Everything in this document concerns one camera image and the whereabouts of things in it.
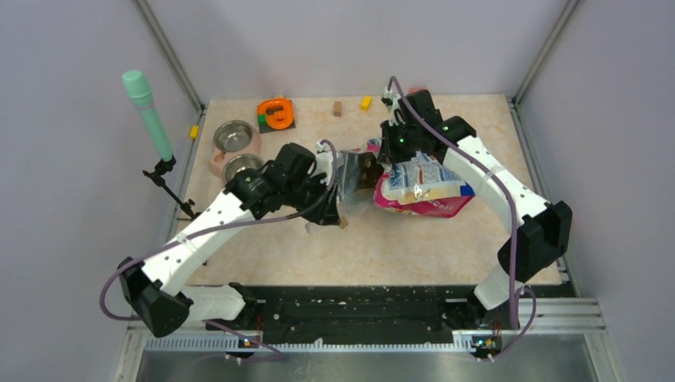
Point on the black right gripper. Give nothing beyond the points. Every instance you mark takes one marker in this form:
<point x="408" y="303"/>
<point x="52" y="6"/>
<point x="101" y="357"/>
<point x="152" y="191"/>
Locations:
<point x="388" y="153"/>

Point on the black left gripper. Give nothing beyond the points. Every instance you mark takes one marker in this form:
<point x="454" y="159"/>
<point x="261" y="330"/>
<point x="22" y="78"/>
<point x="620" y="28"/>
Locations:
<point x="327" y="213"/>

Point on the pet food bag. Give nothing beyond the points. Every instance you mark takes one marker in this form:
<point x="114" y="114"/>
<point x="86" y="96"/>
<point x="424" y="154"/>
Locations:
<point x="421" y="186"/>

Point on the clear plastic scoop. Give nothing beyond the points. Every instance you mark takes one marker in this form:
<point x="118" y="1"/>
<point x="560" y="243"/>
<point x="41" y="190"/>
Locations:
<point x="356" y="206"/>

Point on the pink double bowl stand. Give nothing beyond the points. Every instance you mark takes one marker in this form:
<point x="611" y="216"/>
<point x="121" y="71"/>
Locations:
<point x="219" y="158"/>

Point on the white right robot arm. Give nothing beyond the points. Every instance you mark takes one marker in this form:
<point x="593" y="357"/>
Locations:
<point x="539" y="229"/>

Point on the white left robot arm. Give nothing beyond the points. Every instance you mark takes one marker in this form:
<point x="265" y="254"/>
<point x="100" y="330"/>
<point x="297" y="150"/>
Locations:
<point x="156" y="287"/>

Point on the steel pet bowl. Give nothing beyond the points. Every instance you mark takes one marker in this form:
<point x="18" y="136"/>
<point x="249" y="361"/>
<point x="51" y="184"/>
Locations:
<point x="239" y="163"/>
<point x="233" y="136"/>

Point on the yellow block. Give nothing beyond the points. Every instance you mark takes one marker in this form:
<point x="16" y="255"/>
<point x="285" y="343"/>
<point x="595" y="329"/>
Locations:
<point x="365" y="103"/>

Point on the mint green microphone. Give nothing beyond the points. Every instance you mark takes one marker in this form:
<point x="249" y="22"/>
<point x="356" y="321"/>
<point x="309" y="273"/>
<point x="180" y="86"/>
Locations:
<point x="140" y="93"/>

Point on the orange ring toy on plate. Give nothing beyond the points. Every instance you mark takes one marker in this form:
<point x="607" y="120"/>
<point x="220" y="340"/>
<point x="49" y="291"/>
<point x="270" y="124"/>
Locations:
<point x="275" y="115"/>

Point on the small yellow clip on rail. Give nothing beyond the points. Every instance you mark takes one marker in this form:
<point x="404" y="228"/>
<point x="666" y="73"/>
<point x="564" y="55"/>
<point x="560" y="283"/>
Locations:
<point x="194" y="132"/>

